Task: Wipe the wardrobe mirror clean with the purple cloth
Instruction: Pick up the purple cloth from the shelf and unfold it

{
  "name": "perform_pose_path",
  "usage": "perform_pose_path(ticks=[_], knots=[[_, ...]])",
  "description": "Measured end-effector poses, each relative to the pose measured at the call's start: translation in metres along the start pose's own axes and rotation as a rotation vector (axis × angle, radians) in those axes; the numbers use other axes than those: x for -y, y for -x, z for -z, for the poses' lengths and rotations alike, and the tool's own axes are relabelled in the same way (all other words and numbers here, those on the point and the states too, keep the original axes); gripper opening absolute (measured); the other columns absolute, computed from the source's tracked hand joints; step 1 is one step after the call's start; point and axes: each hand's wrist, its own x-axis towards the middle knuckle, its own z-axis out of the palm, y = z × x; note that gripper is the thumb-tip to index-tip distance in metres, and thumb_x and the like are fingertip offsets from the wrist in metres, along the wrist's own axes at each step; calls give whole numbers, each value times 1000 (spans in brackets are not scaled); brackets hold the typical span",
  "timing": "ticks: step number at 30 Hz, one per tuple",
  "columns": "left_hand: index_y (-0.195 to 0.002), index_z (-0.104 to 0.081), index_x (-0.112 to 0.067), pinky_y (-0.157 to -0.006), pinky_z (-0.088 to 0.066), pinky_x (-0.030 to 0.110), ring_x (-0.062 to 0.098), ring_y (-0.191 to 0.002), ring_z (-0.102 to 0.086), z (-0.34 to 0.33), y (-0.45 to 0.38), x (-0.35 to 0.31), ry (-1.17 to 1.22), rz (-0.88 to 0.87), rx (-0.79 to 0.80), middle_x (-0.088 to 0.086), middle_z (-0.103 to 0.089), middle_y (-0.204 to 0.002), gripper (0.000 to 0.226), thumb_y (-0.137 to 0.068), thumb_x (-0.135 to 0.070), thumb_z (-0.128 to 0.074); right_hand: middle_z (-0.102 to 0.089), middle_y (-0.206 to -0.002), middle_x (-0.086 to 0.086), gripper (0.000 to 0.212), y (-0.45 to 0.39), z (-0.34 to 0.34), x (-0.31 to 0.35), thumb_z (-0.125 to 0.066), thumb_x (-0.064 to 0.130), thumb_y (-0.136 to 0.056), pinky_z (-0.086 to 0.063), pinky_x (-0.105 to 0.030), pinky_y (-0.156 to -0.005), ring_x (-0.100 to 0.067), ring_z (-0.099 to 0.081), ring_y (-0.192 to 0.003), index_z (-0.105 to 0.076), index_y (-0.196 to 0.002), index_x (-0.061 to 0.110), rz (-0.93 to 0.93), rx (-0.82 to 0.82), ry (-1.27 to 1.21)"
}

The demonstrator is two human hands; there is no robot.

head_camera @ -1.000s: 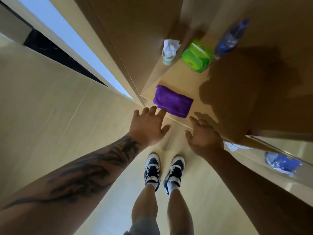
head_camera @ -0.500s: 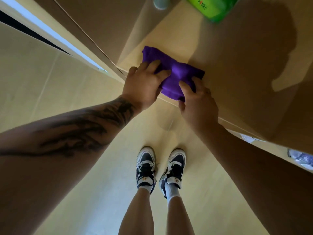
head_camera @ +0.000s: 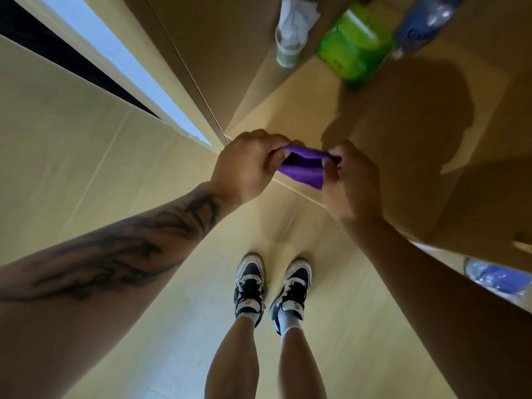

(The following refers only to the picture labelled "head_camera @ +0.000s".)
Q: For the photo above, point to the blue plastic bag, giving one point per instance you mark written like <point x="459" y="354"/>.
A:
<point x="498" y="278"/>

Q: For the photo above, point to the person's right forearm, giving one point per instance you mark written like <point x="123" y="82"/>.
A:
<point x="449" y="319"/>

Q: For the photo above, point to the person's left black-white sneaker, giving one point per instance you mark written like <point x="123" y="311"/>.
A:
<point x="249" y="282"/>

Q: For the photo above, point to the person's right white sock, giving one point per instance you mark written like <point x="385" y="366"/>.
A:
<point x="289" y="324"/>

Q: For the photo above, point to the person's right black-white sneaker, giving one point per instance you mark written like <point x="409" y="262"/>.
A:
<point x="293" y="286"/>

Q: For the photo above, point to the green tissue packet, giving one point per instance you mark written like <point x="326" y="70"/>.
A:
<point x="355" y="43"/>

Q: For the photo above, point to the clear plastic water bottle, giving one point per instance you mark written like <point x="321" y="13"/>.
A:
<point x="424" y="20"/>

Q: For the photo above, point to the person's white sock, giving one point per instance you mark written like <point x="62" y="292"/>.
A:
<point x="249" y="317"/>
<point x="289" y="324"/>

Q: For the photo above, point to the person's black-white sneaker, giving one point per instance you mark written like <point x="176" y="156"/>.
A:
<point x="293" y="286"/>
<point x="249" y="282"/>

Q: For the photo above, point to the purple cleaning cloth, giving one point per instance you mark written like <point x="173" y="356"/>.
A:
<point x="305" y="168"/>

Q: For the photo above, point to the person's right hand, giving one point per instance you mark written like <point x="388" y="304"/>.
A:
<point x="353" y="186"/>

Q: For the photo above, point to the light wooden wardrobe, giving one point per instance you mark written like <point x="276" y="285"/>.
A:
<point x="415" y="141"/>

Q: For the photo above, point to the person's left white sock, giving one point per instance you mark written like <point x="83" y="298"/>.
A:
<point x="249" y="317"/>

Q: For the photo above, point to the person's right leg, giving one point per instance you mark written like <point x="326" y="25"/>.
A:
<point x="301" y="369"/>

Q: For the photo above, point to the person's left leg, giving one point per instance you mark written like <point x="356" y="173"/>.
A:
<point x="230" y="361"/>

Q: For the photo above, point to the person's left forearm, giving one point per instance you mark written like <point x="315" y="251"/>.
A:
<point x="104" y="278"/>

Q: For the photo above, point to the person's leg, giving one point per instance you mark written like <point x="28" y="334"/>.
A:
<point x="301" y="369"/>
<point x="230" y="361"/>

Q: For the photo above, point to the person's left hand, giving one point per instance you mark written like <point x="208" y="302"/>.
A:
<point x="245" y="166"/>

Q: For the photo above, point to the paper cup with tissue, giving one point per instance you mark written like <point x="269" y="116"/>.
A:
<point x="293" y="33"/>

